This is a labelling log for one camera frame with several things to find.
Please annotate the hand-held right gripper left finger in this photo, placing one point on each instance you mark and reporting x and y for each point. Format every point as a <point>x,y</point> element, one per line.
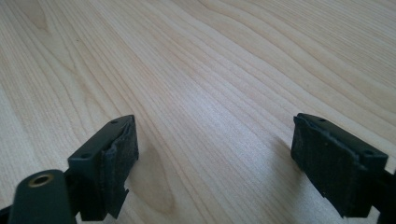
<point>102,168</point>

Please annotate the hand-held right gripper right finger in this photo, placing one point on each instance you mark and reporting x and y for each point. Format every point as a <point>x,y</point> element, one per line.
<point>336,165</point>

